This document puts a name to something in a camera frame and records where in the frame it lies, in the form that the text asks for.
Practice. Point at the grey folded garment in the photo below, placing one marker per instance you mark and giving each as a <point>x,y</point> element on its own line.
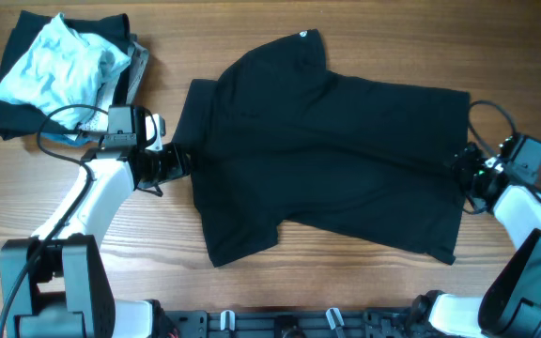
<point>137,69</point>

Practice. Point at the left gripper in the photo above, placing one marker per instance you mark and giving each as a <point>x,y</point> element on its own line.
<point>178,164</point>

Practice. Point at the white dotted folded garment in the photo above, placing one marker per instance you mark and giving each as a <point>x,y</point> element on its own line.
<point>98,121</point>

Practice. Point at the black t-shirt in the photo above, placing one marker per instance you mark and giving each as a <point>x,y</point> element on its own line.
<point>280,137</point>

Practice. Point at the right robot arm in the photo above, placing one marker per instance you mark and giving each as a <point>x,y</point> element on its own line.
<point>512,305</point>

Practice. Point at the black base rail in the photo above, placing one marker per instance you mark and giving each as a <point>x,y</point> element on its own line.
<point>368,323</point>

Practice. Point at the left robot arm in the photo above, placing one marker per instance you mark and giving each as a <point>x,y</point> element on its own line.
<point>54,283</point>

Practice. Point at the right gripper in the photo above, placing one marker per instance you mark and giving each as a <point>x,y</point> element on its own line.
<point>470,156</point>

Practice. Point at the blue denim folded garment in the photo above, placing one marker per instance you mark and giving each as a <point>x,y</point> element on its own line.
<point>79,138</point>

